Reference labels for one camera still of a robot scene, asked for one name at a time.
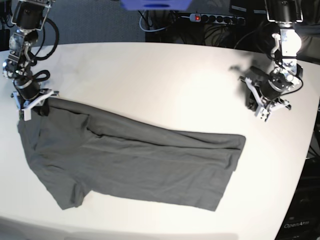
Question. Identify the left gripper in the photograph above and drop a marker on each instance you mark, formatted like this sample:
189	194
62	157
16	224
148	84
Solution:
266	93

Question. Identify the black OpenArm base box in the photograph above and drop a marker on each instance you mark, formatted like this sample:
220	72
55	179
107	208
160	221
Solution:
302	220

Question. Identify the grey T-shirt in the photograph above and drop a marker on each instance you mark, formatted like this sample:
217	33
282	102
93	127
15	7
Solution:
77	149

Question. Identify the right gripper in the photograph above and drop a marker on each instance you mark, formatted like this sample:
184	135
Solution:
29	95

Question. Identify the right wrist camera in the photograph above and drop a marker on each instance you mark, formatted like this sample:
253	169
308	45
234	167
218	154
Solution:
25	114

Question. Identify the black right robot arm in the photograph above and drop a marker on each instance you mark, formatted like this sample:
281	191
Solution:
29	17

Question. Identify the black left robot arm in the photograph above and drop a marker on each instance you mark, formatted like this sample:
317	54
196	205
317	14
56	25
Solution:
287	43

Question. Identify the blue plastic box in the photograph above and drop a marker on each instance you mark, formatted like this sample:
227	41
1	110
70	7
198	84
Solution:
135	5

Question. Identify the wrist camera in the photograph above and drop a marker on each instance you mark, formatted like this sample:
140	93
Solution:
25	114
262	113

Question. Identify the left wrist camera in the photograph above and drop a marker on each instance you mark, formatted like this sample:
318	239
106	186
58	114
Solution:
262	113

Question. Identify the white power strip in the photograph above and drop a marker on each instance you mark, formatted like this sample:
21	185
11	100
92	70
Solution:
217	19

